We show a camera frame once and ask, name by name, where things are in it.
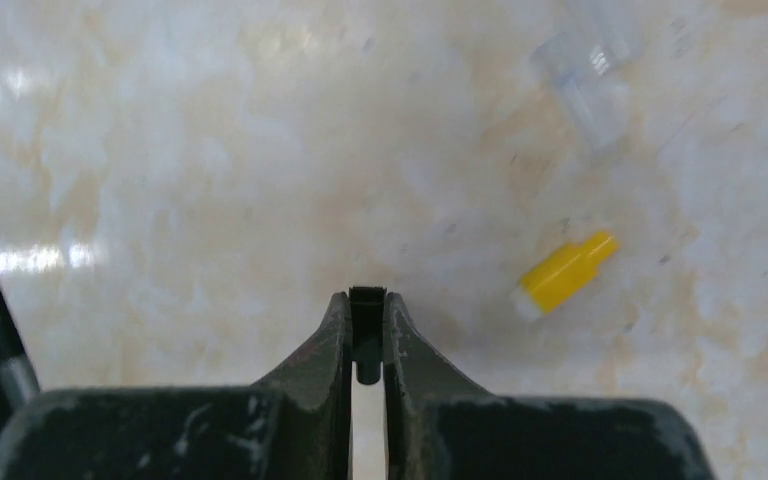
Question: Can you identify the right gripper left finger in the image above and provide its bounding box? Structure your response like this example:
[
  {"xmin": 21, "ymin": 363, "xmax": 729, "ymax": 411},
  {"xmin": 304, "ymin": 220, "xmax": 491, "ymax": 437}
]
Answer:
[{"xmin": 0, "ymin": 293, "xmax": 352, "ymax": 479}]

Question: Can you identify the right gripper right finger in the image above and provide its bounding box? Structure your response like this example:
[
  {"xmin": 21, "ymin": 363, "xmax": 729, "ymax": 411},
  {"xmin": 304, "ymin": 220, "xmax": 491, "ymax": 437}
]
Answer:
[{"xmin": 382, "ymin": 293, "xmax": 715, "ymax": 479}]

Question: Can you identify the black marker cap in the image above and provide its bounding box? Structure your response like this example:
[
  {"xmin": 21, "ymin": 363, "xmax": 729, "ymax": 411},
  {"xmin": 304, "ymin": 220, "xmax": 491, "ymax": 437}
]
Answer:
[{"xmin": 349, "ymin": 286, "xmax": 387, "ymax": 386}]

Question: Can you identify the clear pen cap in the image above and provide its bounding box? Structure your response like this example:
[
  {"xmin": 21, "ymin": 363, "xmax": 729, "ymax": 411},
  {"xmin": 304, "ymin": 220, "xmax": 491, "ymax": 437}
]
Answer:
[{"xmin": 532, "ymin": 29, "xmax": 639, "ymax": 152}]

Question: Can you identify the yellow marker cap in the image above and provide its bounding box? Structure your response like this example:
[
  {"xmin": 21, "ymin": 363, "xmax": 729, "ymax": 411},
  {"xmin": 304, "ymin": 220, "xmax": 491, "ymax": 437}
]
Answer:
[{"xmin": 511, "ymin": 231, "xmax": 620, "ymax": 321}]

